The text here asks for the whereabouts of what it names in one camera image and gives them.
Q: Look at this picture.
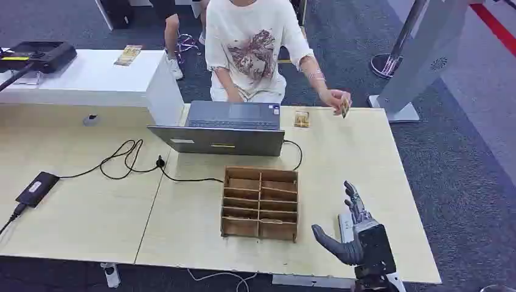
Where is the white counter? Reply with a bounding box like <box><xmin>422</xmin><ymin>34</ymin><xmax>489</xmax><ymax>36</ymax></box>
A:
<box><xmin>0</xmin><ymin>49</ymin><xmax>186</xmax><ymax>127</ymax></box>

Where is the wooden card sorting box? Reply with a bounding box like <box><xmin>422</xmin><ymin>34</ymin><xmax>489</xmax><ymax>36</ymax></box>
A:
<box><xmin>220</xmin><ymin>165</ymin><xmax>299</xmax><ymax>243</ymax></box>

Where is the purple cable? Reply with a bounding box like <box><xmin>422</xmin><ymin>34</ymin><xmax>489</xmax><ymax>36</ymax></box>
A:
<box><xmin>176</xmin><ymin>33</ymin><xmax>201</xmax><ymax>64</ymax></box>

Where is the black cabinet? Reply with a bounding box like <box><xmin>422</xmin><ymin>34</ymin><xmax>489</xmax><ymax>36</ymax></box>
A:
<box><xmin>94</xmin><ymin>0</ymin><xmax>137</xmax><ymax>32</ymax></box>

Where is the standing person's leg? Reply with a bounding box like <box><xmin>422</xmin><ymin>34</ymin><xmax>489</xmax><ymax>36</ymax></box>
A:
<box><xmin>164</xmin><ymin>13</ymin><xmax>184</xmax><ymax>81</ymax></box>

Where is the person's left hand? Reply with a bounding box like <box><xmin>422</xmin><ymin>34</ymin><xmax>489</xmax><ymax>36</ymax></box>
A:
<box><xmin>319</xmin><ymin>88</ymin><xmax>353</xmax><ymax>117</ymax></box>

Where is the pale wrist camera mount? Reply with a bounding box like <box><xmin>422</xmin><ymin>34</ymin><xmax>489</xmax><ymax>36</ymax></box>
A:
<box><xmin>338</xmin><ymin>212</ymin><xmax>357</xmax><ymax>245</ymax></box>

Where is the printed booklet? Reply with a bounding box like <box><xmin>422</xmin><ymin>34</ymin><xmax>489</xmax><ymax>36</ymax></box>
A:
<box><xmin>113</xmin><ymin>44</ymin><xmax>144</xmax><ymax>68</ymax></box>

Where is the silver stanchion post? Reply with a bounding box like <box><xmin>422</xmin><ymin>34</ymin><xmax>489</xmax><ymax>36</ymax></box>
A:
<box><xmin>370</xmin><ymin>0</ymin><xmax>429</xmax><ymax>80</ymax></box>

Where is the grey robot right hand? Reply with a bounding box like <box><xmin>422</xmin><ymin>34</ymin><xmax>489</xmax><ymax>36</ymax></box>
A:
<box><xmin>311</xmin><ymin>181</ymin><xmax>398</xmax><ymax>280</ymax></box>

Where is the black laptop power cable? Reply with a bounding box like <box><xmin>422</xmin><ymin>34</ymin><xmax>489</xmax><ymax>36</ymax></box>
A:
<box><xmin>58</xmin><ymin>139</ymin><xmax>304</xmax><ymax>184</ymax></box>

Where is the grey desk crossbar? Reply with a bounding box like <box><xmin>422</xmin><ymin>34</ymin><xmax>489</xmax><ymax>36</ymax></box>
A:
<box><xmin>271</xmin><ymin>274</ymin><xmax>357</xmax><ymax>290</ymax></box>

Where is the grey kiosk stand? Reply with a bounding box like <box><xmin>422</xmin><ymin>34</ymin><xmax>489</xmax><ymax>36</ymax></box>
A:
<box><xmin>368</xmin><ymin>0</ymin><xmax>473</xmax><ymax>123</ymax></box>

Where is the person's right hand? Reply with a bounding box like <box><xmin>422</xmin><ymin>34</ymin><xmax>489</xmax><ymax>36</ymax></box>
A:
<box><xmin>226</xmin><ymin>86</ymin><xmax>245</xmax><ymax>104</ymax></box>

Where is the black mains cable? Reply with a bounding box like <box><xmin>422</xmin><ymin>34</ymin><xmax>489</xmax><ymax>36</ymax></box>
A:
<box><xmin>0</xmin><ymin>203</ymin><xmax>27</xmax><ymax>236</ymax></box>

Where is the person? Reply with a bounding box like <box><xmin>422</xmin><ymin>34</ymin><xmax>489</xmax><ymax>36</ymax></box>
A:
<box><xmin>203</xmin><ymin>0</ymin><xmax>353</xmax><ymax>119</ymax></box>

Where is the white cable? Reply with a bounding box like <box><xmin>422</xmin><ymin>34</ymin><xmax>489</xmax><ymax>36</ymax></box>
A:
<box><xmin>187</xmin><ymin>268</ymin><xmax>259</xmax><ymax>292</ymax></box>

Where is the black power adapter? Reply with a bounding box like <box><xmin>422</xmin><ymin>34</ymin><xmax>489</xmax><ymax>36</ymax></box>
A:
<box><xmin>15</xmin><ymin>172</ymin><xmax>61</xmax><ymax>209</ymax></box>

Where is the grey laptop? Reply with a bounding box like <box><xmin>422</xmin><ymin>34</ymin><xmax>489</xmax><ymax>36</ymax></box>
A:
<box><xmin>147</xmin><ymin>100</ymin><xmax>286</xmax><ymax>158</ymax></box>

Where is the black case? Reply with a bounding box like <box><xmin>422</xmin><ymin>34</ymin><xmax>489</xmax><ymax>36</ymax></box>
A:
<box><xmin>0</xmin><ymin>40</ymin><xmax>78</xmax><ymax>75</ymax></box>

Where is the black rod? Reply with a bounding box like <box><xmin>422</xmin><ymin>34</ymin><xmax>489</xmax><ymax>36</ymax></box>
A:
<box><xmin>0</xmin><ymin>62</ymin><xmax>35</xmax><ymax>93</ymax></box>

